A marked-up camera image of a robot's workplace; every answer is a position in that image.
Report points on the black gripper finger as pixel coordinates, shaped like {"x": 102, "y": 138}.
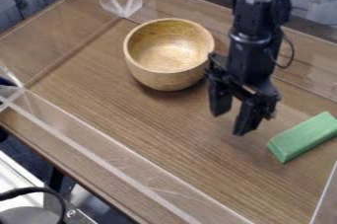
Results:
{"x": 249, "y": 117}
{"x": 219, "y": 97}

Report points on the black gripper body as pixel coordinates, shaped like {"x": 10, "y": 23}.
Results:
{"x": 245, "y": 69}

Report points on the green rectangular block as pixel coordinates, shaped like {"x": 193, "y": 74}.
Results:
{"x": 298, "y": 139}

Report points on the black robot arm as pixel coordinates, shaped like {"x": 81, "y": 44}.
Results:
{"x": 259, "y": 16}

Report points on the light wooden bowl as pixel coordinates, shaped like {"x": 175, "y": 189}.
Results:
{"x": 166, "y": 53}

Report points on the clear acrylic front barrier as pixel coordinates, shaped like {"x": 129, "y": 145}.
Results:
{"x": 125, "y": 179}

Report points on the black table leg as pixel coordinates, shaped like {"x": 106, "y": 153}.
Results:
{"x": 55, "y": 180}

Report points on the clear acrylic corner bracket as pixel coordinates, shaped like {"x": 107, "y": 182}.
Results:
{"x": 122, "y": 8}

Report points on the grey metal base plate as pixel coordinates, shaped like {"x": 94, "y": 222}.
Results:
{"x": 35, "y": 214}

